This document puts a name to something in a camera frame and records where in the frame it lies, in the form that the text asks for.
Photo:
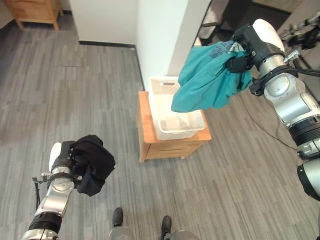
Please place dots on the dark chair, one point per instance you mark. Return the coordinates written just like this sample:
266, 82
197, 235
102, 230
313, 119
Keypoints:
217, 22

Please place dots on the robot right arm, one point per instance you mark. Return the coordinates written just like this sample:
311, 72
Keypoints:
292, 100

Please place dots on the teal garment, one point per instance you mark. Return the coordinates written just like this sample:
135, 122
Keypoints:
207, 82

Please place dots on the black garment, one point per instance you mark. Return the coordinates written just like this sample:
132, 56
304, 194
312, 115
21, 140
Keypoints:
96, 162

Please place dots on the wooden cabinet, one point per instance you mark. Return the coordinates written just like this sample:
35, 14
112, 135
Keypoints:
35, 11

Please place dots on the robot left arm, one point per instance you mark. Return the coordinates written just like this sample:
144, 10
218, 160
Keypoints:
50, 200

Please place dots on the small wooden nightstand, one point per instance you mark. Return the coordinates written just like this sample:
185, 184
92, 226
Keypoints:
172, 146

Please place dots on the white plastic laundry basket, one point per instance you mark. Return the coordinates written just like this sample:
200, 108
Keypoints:
172, 117

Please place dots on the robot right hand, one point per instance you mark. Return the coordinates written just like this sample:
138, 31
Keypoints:
260, 40

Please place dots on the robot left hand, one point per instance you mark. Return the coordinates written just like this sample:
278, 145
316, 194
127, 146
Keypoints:
59, 155

